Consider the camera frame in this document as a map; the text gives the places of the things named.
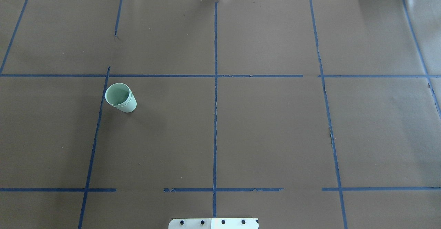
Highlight brown paper table cover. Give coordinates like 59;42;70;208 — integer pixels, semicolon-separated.
1;0;440;229

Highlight white metal base plate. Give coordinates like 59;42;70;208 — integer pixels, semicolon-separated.
168;218;259;229

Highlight pale green cup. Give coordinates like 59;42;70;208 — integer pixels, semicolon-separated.
104;83;134;107
112;96;137;113

